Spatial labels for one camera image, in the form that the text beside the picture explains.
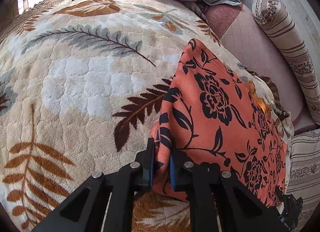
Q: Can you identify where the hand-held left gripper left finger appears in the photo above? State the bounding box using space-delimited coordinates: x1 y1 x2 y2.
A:
32 137 156 232

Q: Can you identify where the leaf print quilted blanket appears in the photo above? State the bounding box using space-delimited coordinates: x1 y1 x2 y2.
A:
0 0 295 232

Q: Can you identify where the pink quilted cushion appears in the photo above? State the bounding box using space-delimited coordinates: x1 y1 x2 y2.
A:
204 3 318 127

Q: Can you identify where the striped floral bolster pillow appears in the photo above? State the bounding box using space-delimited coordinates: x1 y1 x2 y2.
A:
251 0 320 125

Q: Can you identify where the orange black floral blouse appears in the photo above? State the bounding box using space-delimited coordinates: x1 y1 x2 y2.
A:
149 38 292 207

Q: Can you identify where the striped pillow at right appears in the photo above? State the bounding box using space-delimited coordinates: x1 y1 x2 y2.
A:
285 128 320 225

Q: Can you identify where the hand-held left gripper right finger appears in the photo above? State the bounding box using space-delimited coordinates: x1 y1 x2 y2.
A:
169 152 289 232

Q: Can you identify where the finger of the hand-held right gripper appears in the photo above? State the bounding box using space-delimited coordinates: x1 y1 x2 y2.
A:
274 186 303 230

